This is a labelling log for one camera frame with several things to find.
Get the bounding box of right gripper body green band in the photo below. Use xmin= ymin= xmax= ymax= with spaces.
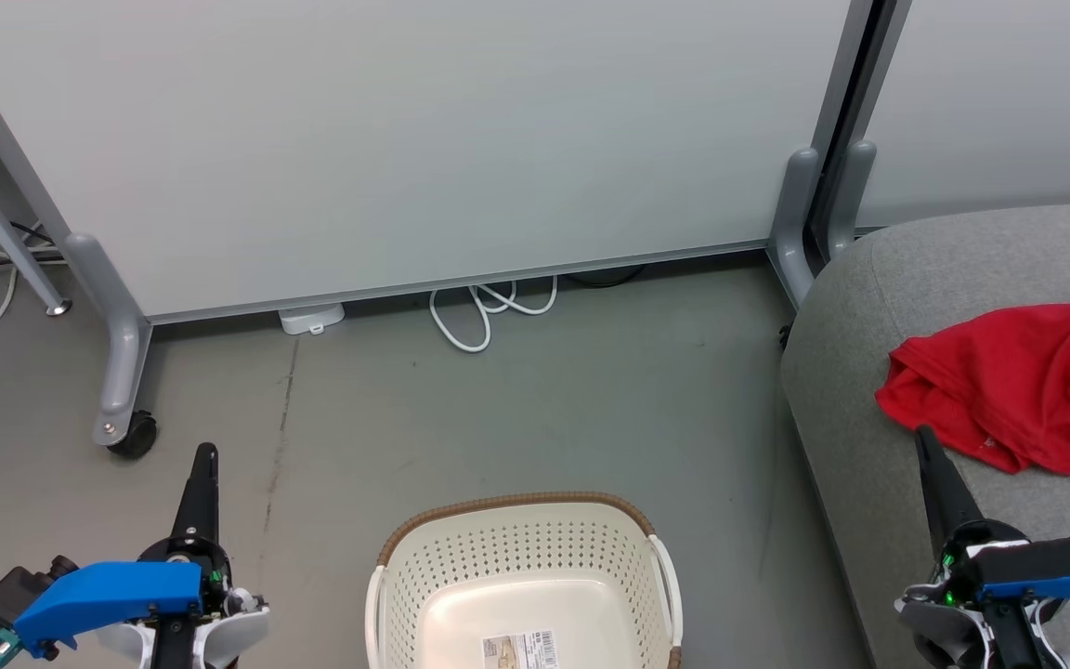
xmin=895 ymin=518 xmax=1067 ymax=669

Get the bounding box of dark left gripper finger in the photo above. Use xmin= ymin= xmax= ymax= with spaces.
xmin=172 ymin=442 xmax=220 ymax=545

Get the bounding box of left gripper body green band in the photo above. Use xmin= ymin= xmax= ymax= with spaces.
xmin=94 ymin=534 xmax=269 ymax=669

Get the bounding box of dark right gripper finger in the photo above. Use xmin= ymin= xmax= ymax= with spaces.
xmin=913 ymin=425 xmax=987 ymax=559

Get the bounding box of red and white garment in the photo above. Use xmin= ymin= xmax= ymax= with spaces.
xmin=875 ymin=289 xmax=1070 ymax=476

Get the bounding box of grey fabric sofa seat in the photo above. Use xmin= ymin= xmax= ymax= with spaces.
xmin=780 ymin=202 xmax=1070 ymax=669

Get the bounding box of cream plastic laundry basket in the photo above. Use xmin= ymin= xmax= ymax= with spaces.
xmin=364 ymin=492 xmax=685 ymax=669

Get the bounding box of grey partition foot with caster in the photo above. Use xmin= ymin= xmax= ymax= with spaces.
xmin=63 ymin=231 xmax=161 ymax=460

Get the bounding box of small white box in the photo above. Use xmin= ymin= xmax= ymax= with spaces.
xmin=277 ymin=303 xmax=347 ymax=336

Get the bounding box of narrow white partition panel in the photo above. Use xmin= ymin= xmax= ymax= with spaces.
xmin=855 ymin=0 xmax=1070 ymax=230

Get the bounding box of wide white partition panel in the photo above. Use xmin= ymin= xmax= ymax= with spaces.
xmin=0 ymin=0 xmax=872 ymax=327

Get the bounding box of blue left camera mount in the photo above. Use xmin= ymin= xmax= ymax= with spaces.
xmin=13 ymin=559 xmax=207 ymax=662

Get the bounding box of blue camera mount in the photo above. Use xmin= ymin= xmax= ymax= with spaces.
xmin=970 ymin=539 xmax=1070 ymax=622
xmin=13 ymin=559 xmax=207 ymax=662

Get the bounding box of blue right camera mount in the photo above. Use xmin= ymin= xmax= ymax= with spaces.
xmin=970 ymin=539 xmax=1070 ymax=622

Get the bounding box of looped white cable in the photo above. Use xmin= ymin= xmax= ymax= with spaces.
xmin=429 ymin=275 xmax=560 ymax=355

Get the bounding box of black cable under partition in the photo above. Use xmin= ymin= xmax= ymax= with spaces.
xmin=561 ymin=264 xmax=649 ymax=289

